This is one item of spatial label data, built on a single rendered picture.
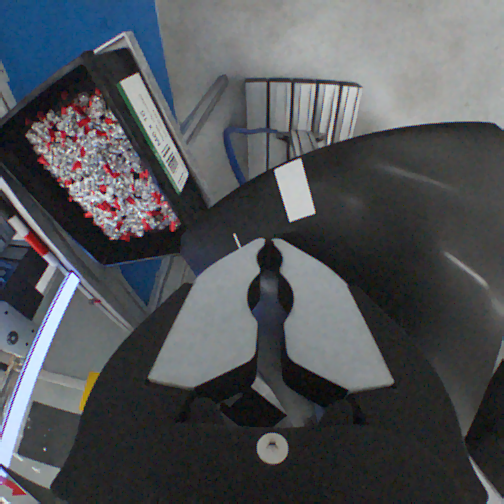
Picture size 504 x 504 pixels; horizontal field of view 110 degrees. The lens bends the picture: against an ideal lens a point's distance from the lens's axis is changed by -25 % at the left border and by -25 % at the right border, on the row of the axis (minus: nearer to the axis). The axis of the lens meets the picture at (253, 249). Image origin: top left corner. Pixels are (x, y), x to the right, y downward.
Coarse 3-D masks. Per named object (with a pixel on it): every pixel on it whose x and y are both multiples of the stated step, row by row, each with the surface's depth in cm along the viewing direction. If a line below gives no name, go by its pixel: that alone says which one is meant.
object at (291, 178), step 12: (288, 168) 13; (300, 168) 13; (288, 180) 13; (300, 180) 13; (288, 192) 13; (300, 192) 13; (288, 204) 13; (300, 204) 13; (312, 204) 12; (288, 216) 13; (300, 216) 13
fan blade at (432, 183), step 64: (448, 128) 9; (256, 192) 14; (320, 192) 12; (384, 192) 10; (448, 192) 9; (192, 256) 19; (320, 256) 13; (384, 256) 11; (448, 256) 9; (448, 320) 9; (448, 384) 9
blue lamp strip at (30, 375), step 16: (64, 288) 33; (64, 304) 33; (48, 320) 29; (48, 336) 29; (32, 368) 25; (32, 384) 25; (16, 400) 21; (16, 416) 21; (16, 432) 20; (0, 448) 17
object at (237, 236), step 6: (240, 222) 15; (234, 228) 16; (240, 228) 15; (246, 228) 15; (228, 234) 16; (234, 234) 16; (240, 234) 15; (246, 234) 15; (228, 240) 16; (234, 240) 16; (240, 240) 16; (246, 240) 15; (234, 246) 16; (240, 246) 16
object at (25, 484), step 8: (0, 464) 10; (8, 472) 10; (16, 480) 10; (24, 480) 12; (24, 488) 10; (32, 488) 11; (40, 488) 13; (48, 488) 16; (32, 496) 10; (40, 496) 11; (48, 496) 12
